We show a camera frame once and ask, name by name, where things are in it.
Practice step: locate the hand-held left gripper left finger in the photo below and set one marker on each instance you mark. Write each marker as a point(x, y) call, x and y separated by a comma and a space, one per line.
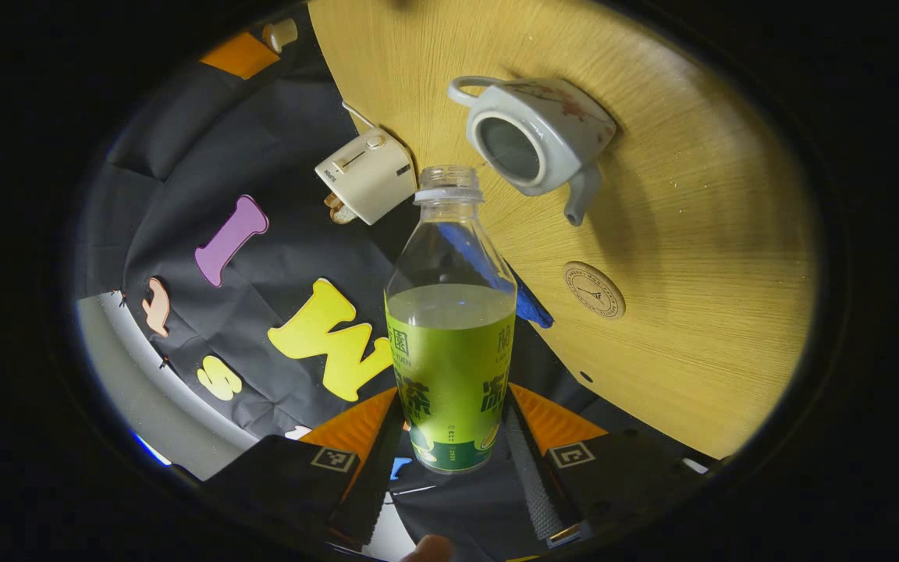
point(375, 484)

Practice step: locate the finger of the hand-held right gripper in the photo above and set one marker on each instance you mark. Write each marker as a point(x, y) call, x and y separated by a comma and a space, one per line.
point(239, 55)

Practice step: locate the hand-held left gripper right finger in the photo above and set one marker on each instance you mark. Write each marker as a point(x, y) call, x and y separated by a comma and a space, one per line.
point(531, 476)

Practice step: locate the green label water bottle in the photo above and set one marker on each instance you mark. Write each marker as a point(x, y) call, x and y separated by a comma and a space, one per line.
point(449, 367)

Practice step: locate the round wooden coaster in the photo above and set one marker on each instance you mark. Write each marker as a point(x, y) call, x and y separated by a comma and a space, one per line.
point(594, 290)

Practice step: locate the blue towel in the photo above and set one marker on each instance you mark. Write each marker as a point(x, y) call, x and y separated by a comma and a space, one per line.
point(535, 308)

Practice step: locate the white toaster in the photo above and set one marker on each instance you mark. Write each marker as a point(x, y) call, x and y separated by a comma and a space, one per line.
point(367, 176)

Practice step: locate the bread slice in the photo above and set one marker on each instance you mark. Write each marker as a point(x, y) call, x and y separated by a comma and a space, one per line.
point(339, 209)

